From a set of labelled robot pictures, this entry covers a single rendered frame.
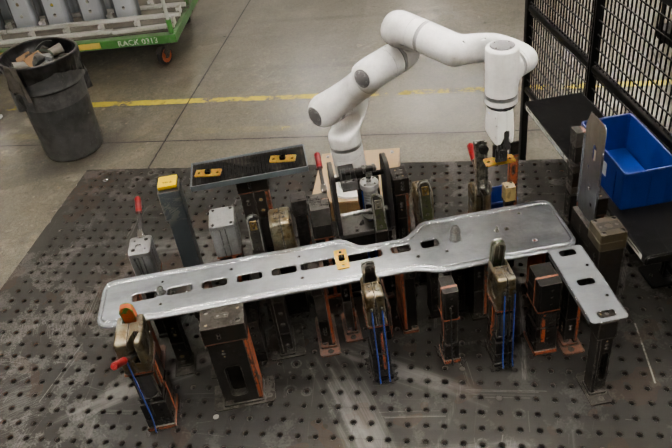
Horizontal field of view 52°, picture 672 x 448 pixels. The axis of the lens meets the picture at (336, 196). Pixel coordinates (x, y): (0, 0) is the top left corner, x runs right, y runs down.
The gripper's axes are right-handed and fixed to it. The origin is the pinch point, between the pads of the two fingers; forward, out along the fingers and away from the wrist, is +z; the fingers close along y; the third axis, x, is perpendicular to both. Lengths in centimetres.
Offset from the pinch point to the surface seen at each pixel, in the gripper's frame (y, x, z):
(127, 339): 22, -106, 21
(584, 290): 29.7, 13.3, 27.5
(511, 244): 7.1, 1.7, 27.5
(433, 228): -6.2, -17.8, 27.5
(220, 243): -12, -81, 23
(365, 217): -20, -36, 30
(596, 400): 43, 14, 57
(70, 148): -260, -199, 117
